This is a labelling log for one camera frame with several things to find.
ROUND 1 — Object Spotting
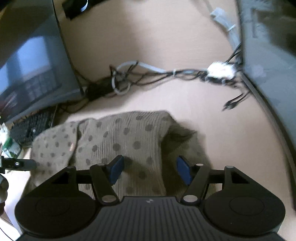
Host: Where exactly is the brown polka dot knit sweater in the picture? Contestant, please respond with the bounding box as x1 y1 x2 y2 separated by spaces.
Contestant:
28 111 210 198

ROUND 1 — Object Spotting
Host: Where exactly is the green lid glass jar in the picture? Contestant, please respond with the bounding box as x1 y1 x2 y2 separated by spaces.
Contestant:
1 136 22 158

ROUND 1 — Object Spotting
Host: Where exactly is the black keyboard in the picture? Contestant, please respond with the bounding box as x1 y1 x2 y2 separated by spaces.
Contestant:
10 110 55 147

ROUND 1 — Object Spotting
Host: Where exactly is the black power adapter brick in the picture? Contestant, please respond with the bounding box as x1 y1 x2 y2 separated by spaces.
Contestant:
85 78 113 101

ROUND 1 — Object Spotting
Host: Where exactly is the black computer monitor left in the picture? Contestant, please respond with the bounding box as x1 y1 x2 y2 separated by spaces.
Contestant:
1 1 82 123

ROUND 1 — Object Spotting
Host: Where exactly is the black computer monitor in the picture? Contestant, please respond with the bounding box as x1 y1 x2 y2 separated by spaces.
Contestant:
235 0 296 200
1 1 82 123

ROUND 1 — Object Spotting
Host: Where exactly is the black computer monitor right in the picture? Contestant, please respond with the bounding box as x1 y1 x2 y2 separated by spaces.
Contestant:
235 0 296 200

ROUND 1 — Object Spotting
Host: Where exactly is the white cable tie wrap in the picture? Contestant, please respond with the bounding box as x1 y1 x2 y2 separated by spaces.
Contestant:
207 62 236 79

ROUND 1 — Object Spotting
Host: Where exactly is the black wall power strip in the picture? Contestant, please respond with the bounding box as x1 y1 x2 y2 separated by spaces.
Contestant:
62 0 106 20

